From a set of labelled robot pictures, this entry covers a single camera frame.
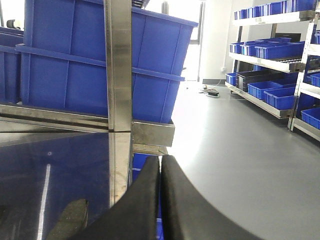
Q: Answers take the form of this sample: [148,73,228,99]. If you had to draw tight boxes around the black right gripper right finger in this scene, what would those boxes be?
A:
[161,155,259,240]

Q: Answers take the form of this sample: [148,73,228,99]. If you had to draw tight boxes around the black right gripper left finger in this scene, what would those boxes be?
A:
[70,155,160,240]

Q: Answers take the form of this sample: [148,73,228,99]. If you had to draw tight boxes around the brake pad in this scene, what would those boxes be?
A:
[46,198,89,240]

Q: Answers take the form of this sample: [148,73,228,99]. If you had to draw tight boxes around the black crate on shelf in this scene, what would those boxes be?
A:
[235,70,284,92]

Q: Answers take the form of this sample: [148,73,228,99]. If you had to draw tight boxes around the steel shelving rack background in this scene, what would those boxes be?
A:
[225,6,320,140]

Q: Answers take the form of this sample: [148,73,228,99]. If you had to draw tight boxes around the large blue bin right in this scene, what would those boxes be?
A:
[16,0,198,124]

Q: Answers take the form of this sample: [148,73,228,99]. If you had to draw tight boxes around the blue bin far left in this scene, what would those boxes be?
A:
[0,27,24,104]

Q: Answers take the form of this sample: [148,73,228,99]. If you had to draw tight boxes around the cables on floor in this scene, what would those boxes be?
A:
[198,84,221,99]

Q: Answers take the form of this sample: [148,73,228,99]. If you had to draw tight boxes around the steel rack frame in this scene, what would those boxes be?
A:
[0,0,175,206]

